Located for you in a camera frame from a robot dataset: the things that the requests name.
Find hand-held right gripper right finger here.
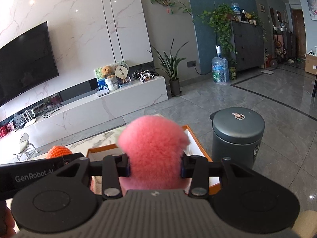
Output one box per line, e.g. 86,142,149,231
180,155,261,199

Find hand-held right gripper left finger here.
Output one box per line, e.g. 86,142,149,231
55,154,131,199

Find orange cardboard box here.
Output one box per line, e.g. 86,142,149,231
87,124,222,197

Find orange crochet toy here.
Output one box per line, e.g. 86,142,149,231
46,146,74,160

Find pink fluffy plush toy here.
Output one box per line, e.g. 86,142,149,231
117,116,191,194

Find person's left hand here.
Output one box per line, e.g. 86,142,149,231
0,199,16,237

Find clear plastic chair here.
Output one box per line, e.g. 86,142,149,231
16,132,39,161

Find white router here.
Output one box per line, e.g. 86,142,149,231
21,106,37,128

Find white marble television cabinet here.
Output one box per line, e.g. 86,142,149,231
0,75,168,164

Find dark grey trash can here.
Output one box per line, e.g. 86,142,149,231
209,107,265,171

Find white crochet basket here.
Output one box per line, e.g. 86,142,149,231
104,75,119,92

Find black white brick toy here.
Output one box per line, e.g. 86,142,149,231
132,70,158,82

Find blue green painting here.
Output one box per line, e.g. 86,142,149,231
94,67,110,93

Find round fan ornament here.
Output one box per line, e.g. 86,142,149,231
114,60,130,84

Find brown teddy bear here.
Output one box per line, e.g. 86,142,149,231
102,65,115,78

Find potted orchid plant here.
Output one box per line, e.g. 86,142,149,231
146,38,187,97

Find blue water jug with pump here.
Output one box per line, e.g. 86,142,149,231
211,44,230,84

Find dark grey cabinet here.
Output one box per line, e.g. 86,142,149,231
231,21,264,70

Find trailing pothos plant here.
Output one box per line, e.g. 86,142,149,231
198,3,239,55

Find brown cardboard carton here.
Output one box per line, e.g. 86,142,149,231
304,53,317,76

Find brown wooden door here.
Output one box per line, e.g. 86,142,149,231
292,8,306,58

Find black cables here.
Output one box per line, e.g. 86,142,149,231
41,103,61,118

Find black wall television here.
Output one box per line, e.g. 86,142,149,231
0,21,60,108

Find floral wall picture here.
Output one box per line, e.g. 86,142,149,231
306,0,317,22

